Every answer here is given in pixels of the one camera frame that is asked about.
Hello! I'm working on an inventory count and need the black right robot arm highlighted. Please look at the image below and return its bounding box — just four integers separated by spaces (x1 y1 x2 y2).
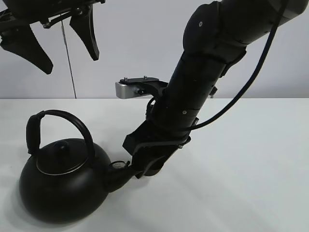
120 0 308 178

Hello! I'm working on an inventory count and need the black round tea kettle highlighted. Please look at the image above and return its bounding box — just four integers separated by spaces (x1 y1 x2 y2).
19 110 137 223

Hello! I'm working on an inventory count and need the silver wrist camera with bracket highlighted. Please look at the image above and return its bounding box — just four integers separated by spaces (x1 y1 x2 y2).
115 76 168 99

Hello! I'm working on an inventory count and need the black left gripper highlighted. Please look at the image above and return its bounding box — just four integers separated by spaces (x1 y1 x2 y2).
0 0 106 74

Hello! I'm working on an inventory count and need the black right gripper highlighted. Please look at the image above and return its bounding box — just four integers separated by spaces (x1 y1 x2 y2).
123 120 191 179

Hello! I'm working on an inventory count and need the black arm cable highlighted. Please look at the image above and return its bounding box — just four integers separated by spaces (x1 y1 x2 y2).
178 0 290 132

